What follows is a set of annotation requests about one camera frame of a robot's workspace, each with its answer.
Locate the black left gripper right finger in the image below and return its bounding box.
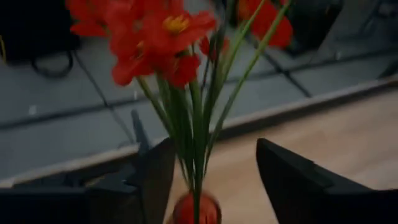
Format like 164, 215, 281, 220
256, 138, 398, 224

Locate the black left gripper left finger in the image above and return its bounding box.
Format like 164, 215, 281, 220
0, 138, 177, 224

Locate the large red flower bunch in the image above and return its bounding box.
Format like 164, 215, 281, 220
64, 0, 231, 224

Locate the small red flower sprig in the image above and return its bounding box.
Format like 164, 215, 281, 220
203, 0, 295, 175

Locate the red glass vase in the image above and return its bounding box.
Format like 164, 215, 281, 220
166, 190, 223, 224

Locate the black floor equipment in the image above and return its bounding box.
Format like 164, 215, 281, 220
287, 0, 346, 56

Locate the black case with yellow trim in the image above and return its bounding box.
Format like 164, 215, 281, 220
0, 0, 82, 65

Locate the black looped floor cable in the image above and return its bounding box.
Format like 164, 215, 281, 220
30, 49, 139, 147

